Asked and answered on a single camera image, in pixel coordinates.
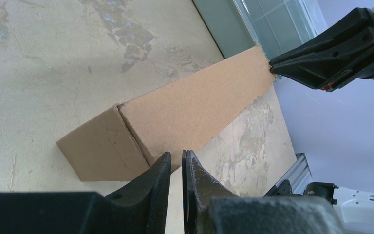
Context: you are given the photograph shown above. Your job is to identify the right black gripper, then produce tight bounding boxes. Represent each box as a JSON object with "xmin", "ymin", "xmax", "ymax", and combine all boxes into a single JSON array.
[{"xmin": 269, "ymin": 8, "xmax": 374, "ymax": 92}]

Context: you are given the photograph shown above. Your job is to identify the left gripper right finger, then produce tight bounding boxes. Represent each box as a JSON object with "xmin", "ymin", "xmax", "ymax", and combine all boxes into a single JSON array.
[{"xmin": 182, "ymin": 150, "xmax": 345, "ymax": 234}]

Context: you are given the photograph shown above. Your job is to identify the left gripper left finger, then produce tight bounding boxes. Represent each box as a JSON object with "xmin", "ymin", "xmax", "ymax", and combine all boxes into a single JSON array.
[{"xmin": 0, "ymin": 152, "xmax": 171, "ymax": 234}]

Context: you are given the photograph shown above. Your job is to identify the brown cardboard box sheet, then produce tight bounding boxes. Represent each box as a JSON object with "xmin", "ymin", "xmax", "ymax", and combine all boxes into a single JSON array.
[{"xmin": 57, "ymin": 46, "xmax": 274, "ymax": 182}]

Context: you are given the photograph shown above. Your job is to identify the clear plastic storage bin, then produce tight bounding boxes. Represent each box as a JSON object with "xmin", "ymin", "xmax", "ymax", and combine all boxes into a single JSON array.
[{"xmin": 191, "ymin": 0, "xmax": 330, "ymax": 81}]

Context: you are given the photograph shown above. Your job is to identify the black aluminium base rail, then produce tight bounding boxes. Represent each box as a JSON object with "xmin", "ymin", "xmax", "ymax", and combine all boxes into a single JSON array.
[{"xmin": 264, "ymin": 153, "xmax": 313, "ymax": 196}]

